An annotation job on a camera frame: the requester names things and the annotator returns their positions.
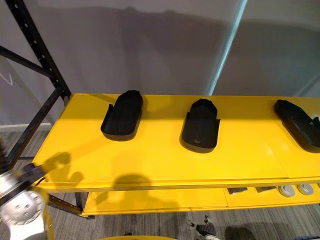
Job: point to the yellow shelf top board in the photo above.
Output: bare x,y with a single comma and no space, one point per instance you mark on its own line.
162,162

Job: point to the black plastic housing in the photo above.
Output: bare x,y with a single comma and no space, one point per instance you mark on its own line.
296,125
200,130
122,120

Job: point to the silver round disc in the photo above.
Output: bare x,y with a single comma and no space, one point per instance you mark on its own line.
286,191
305,189

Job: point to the dark grey small block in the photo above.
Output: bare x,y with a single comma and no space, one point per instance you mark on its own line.
237,191
264,189

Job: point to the yellow lower shelf board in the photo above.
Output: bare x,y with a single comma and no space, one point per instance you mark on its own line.
150,200

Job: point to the white baseboard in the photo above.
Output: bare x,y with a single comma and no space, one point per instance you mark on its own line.
15,127

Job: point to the black metal rack frame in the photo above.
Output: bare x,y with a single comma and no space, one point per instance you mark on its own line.
37,46

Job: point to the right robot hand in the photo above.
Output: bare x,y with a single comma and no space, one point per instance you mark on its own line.
205,230

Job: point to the yellow shelf board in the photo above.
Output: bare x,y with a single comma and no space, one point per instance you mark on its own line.
162,162
150,200

